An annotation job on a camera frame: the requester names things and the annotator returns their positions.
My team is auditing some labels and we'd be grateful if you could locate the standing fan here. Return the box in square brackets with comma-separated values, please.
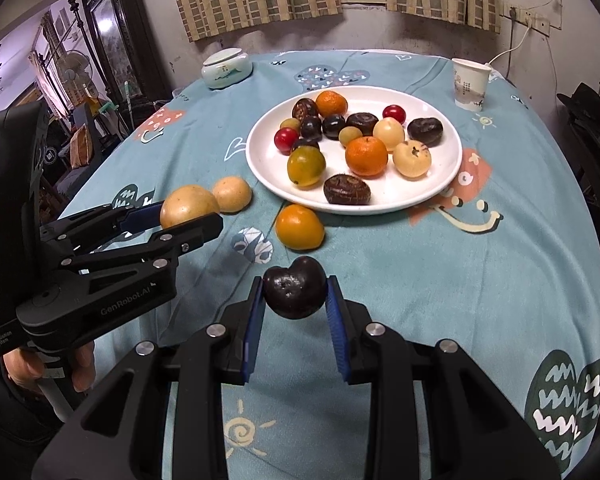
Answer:
[60, 52, 93, 97]

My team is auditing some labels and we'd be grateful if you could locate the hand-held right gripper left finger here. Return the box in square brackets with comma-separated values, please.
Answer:
[32, 275, 268, 480]

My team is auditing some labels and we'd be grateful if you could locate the dark wooden cabinet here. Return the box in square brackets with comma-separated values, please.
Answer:
[79, 0, 173, 106]

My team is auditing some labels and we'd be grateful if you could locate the person's left forearm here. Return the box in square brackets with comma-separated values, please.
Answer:
[0, 360, 73, 480]

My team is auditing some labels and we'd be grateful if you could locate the white paper cup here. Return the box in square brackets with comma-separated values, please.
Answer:
[451, 57, 491, 112]

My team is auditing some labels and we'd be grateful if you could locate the orange cushion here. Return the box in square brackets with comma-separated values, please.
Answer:
[70, 125, 93, 168]

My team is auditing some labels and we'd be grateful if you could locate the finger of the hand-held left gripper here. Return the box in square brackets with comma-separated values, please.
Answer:
[40, 200, 166, 256]
[60, 212, 224, 275]

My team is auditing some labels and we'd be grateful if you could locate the celadon lidded ceramic jar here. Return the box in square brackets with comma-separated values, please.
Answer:
[201, 48, 253, 90]

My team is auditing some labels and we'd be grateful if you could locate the wall socket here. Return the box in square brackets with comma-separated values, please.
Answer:
[509, 7, 551, 36]

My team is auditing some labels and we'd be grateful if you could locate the white oval plate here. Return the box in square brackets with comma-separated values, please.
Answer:
[245, 85, 463, 216]

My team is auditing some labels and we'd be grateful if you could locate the pale yellow round fruit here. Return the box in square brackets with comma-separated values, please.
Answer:
[392, 140, 433, 179]
[372, 117, 406, 152]

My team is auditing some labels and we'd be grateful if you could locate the black hat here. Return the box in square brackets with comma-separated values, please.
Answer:
[557, 82, 600, 126]

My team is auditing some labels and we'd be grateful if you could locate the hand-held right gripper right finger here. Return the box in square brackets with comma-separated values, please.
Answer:
[325, 275, 563, 480]

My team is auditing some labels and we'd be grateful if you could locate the person's left hand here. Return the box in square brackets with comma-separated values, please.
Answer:
[2, 337, 97, 395]

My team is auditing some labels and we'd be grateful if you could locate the white power cable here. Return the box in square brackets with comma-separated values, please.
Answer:
[485, 22, 531, 68]

